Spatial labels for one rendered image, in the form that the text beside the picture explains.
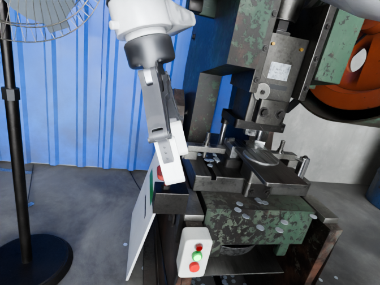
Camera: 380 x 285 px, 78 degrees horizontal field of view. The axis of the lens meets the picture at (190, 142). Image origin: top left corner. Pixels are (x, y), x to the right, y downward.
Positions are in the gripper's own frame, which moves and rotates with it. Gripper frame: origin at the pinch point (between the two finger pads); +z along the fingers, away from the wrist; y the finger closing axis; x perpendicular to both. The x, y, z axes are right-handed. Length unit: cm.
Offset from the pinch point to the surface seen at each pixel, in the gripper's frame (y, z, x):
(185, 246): -12.8, 27.2, -5.5
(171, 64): -151, -29, -10
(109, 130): -147, 10, -72
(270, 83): -40, -6, 29
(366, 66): -52, -4, 68
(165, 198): -19.4, 16.2, -8.9
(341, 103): -53, 8, 59
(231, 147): -45.5, 13.6, 13.8
